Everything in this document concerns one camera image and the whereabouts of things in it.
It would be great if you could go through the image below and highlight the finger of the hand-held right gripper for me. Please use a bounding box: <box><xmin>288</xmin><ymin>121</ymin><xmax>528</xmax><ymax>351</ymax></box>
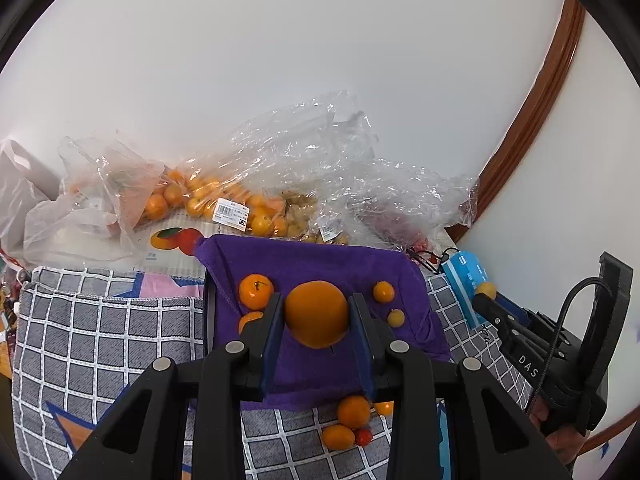
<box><xmin>472</xmin><ymin>294</ymin><xmax>546</xmax><ymax>376</ymax></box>
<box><xmin>494</xmin><ymin>295</ymin><xmax>566</xmax><ymax>342</ymax></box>

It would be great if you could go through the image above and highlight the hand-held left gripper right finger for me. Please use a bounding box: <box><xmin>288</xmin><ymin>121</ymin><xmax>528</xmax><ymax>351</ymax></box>
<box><xmin>347</xmin><ymin>292</ymin><xmax>573</xmax><ymax>480</ymax></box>

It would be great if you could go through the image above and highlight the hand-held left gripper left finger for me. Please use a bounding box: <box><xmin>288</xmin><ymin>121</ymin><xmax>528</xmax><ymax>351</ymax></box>
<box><xmin>57</xmin><ymin>292</ymin><xmax>283</xmax><ymax>480</ymax></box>

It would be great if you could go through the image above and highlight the large orange mandarin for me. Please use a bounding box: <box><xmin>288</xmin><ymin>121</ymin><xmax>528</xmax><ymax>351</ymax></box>
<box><xmin>336</xmin><ymin>395</ymin><xmax>372</xmax><ymax>430</ymax></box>

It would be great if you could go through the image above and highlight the clear bag of red fruits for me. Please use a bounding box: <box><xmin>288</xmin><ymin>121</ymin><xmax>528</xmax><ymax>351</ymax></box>
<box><xmin>345</xmin><ymin>157</ymin><xmax>481</xmax><ymax>256</ymax></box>

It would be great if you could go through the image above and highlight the clear bag of yellow fruits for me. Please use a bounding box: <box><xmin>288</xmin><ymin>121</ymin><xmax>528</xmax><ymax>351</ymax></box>
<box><xmin>230</xmin><ymin>90</ymin><xmax>381</xmax><ymax>246</ymax></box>

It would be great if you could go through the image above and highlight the person's right hand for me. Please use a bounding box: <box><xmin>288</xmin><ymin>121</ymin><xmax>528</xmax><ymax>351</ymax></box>
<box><xmin>529</xmin><ymin>400</ymin><xmax>593</xmax><ymax>468</ymax></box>

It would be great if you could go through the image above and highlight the blue tissue pack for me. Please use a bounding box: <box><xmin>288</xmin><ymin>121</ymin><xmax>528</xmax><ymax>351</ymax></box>
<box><xmin>441</xmin><ymin>250</ymin><xmax>498</xmax><ymax>328</ymax></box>

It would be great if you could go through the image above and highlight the purple towel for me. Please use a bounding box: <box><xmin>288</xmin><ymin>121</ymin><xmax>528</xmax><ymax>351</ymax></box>
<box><xmin>192</xmin><ymin>234</ymin><xmax>453</xmax><ymax>411</ymax></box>

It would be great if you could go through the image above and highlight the orange-print cardboard box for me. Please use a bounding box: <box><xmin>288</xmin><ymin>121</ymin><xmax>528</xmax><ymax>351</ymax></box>
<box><xmin>135</xmin><ymin>210</ymin><xmax>236</xmax><ymax>278</ymax></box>

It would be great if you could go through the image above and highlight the labelled clear bag of oranges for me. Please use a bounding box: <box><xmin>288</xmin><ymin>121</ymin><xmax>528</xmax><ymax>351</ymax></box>
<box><xmin>160</xmin><ymin>155</ymin><xmax>291</xmax><ymax>238</ymax></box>

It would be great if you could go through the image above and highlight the grey checked star-print cloth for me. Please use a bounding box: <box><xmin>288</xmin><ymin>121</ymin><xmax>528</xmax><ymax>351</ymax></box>
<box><xmin>10</xmin><ymin>265</ymin><xmax>541</xmax><ymax>480</ymax></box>

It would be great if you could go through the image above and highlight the white plastic bag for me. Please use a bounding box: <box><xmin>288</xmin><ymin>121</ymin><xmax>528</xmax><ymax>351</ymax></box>
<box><xmin>0</xmin><ymin>137</ymin><xmax>136</xmax><ymax>263</ymax></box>

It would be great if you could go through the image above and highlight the black cable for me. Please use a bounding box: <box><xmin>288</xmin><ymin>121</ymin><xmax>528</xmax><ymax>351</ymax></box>
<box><xmin>410</xmin><ymin>247</ymin><xmax>461</xmax><ymax>276</ymax></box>

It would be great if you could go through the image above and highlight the brown wooden door frame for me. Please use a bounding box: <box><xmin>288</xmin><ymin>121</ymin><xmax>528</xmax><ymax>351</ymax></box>
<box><xmin>445</xmin><ymin>0</ymin><xmax>586</xmax><ymax>246</ymax></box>

